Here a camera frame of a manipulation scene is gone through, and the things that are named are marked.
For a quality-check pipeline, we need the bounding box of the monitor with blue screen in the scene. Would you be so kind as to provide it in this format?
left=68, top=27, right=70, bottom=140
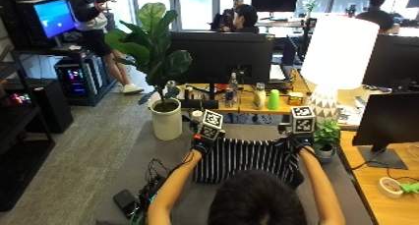
left=16, top=0, right=78, bottom=50

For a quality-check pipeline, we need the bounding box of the black shelf unit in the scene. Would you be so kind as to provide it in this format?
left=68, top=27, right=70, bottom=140
left=0, top=31, right=57, bottom=213

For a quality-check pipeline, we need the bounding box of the black power adapter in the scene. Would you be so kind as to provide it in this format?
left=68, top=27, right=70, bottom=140
left=112, top=189, right=137, bottom=219

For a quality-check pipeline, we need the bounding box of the white marker cube left glove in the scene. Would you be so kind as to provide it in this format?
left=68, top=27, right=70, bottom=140
left=197, top=109, right=225, bottom=141

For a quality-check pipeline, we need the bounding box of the yellow small box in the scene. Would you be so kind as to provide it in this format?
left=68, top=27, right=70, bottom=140
left=286, top=91, right=305, bottom=106

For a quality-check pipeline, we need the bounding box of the black computer monitor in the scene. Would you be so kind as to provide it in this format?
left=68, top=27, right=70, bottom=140
left=249, top=0, right=300, bottom=18
left=350, top=91, right=419, bottom=171
left=168, top=30, right=276, bottom=110
left=361, top=33, right=419, bottom=89

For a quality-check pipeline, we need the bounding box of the green toy figure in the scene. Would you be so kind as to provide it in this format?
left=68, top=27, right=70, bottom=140
left=397, top=181, right=419, bottom=195

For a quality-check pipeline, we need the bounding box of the clear water bottle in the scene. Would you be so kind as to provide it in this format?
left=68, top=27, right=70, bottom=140
left=224, top=72, right=241, bottom=108

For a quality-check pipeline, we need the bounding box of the black computer tower with lights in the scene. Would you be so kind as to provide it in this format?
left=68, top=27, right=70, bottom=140
left=53, top=54, right=117, bottom=107

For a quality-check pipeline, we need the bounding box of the white tape roll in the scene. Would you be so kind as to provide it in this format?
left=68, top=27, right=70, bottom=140
left=377, top=176, right=404, bottom=200

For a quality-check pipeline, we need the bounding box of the person's left hand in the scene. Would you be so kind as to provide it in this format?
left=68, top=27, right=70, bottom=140
left=188, top=120, right=226, bottom=157

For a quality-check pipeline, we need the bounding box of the black cable bundle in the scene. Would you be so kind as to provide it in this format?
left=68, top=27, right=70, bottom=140
left=128, top=157, right=173, bottom=225

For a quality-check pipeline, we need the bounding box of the green plastic cup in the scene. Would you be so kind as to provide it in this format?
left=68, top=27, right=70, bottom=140
left=265, top=88, right=281, bottom=111

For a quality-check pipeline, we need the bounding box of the person's right hand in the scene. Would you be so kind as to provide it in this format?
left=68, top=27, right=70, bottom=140
left=277, top=124, right=316, bottom=154

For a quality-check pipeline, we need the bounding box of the white grey patterned lamp base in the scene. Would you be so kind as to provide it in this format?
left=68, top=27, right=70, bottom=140
left=308, top=85, right=341, bottom=122

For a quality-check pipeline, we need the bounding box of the black monitor cable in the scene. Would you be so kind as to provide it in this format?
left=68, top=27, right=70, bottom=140
left=348, top=159, right=419, bottom=184

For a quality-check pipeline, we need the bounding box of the black white striped garment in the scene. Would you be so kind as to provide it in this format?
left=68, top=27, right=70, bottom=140
left=190, top=137, right=306, bottom=191

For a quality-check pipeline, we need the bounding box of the white lamp shade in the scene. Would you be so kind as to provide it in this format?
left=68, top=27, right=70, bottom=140
left=300, top=16, right=381, bottom=91

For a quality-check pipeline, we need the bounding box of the white marker cube glove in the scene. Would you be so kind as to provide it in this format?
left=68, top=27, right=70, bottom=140
left=197, top=109, right=225, bottom=141
left=289, top=105, right=316, bottom=135

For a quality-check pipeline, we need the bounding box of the small green potted plant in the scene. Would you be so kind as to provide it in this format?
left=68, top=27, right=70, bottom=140
left=312, top=119, right=342, bottom=163

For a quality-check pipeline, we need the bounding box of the large green leafy plant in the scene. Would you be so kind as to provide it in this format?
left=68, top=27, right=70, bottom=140
left=104, top=2, right=193, bottom=109

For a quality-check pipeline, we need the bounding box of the white cylindrical plant pot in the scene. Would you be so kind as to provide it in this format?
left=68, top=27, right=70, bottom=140
left=148, top=97, right=184, bottom=141

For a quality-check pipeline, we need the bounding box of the wooden desk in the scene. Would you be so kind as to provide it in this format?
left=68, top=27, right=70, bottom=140
left=337, top=130, right=419, bottom=225
left=184, top=69, right=377, bottom=116

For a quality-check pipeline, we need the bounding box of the white marker cube right glove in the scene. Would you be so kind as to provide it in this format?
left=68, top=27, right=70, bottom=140
left=289, top=105, right=316, bottom=135

